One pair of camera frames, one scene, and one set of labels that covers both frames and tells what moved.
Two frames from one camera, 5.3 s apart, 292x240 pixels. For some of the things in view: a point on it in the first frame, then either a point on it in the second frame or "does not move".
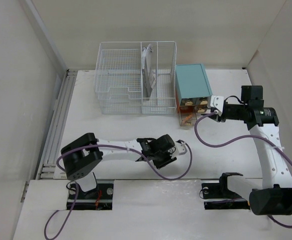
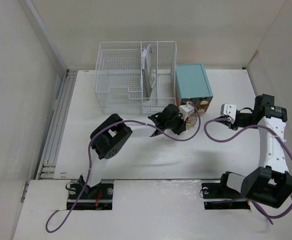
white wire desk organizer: [136, 78] does not move
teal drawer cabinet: [193, 92] does not move
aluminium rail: [46, 171] does not move
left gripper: [168, 158] to [182, 126]
